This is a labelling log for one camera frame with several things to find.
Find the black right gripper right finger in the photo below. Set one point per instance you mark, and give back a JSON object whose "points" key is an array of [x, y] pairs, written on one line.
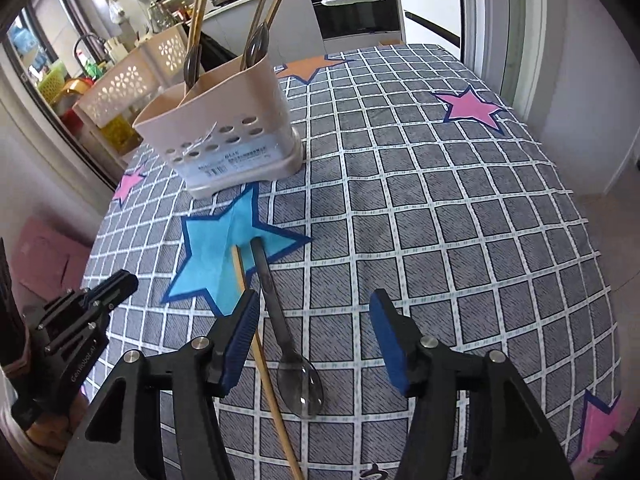
{"points": [[509, 436]]}

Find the beige plastic utensil holder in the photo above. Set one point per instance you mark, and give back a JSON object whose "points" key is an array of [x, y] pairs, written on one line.
{"points": [[232, 127]]}

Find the black built-in oven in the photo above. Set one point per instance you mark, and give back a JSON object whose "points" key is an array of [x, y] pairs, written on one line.
{"points": [[340, 18]]}

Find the pink floor mat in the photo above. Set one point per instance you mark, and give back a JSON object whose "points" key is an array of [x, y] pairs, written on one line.
{"points": [[46, 262]]}

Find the white refrigerator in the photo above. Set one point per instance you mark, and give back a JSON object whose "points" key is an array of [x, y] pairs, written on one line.
{"points": [[433, 22]]}

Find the beige perforated storage rack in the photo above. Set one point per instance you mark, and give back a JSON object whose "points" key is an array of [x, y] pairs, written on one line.
{"points": [[156, 63]]}

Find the wooden chopstick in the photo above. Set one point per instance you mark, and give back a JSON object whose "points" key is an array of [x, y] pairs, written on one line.
{"points": [[200, 21], [262, 367], [196, 12], [271, 14]]}

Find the grey checkered tablecloth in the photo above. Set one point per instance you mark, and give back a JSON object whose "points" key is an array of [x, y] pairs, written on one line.
{"points": [[468, 229]]}

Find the chrome kitchen faucet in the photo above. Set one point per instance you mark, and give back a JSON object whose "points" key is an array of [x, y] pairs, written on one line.
{"points": [[94, 44]]}

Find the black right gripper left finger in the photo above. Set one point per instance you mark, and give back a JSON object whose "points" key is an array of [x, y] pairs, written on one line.
{"points": [[120, 438]]}

